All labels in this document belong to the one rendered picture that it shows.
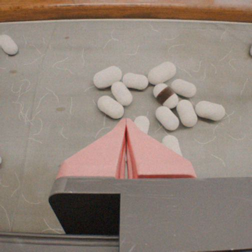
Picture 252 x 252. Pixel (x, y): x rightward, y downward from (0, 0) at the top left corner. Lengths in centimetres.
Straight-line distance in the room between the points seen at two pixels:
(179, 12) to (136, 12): 6
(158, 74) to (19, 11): 22
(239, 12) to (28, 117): 33
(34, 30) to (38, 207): 24
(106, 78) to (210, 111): 13
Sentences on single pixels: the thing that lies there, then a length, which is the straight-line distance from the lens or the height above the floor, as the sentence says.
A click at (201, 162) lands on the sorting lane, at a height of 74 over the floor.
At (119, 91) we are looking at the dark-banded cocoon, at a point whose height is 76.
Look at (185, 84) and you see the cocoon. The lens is 22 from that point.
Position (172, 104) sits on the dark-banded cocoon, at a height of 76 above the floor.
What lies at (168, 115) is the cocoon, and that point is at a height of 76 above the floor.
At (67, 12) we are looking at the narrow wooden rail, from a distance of 29.
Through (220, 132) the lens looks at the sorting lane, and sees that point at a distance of 23.
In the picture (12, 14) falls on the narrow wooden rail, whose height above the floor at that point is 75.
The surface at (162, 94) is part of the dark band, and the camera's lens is 20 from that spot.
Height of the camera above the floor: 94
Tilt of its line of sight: 76 degrees down
